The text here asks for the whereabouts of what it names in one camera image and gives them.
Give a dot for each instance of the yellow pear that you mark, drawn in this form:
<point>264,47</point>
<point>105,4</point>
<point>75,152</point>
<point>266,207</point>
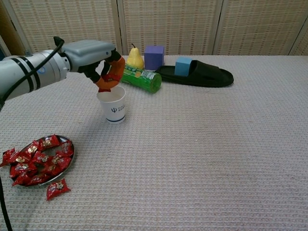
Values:
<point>135,60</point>

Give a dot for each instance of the white woven tablecloth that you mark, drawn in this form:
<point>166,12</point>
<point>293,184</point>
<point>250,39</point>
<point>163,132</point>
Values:
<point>192,156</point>

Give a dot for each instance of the purple foam cube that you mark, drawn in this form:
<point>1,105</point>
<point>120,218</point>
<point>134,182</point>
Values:
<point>154,59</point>

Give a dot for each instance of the green plastic drink bottle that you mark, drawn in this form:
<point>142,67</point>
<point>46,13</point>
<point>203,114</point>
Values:
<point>144,80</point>

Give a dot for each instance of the round silver metal plate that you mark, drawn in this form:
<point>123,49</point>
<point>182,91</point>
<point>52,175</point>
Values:
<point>63,138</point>

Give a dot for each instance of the light blue foam cube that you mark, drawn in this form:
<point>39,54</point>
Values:
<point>183,67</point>

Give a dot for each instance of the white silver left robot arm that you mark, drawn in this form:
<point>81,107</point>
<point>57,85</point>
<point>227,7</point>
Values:
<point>50,69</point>

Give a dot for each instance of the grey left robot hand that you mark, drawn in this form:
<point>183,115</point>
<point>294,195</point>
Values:
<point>86,54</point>

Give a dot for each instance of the woven bamboo screen panel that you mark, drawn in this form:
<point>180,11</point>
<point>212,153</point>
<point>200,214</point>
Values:
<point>9,29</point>
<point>72,24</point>
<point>168,24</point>
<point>260,24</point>
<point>302,45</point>

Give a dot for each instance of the white paper cup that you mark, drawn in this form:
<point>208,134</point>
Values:
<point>113,113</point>

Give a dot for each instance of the black slipper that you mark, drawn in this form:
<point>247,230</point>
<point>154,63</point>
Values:
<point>211,77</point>

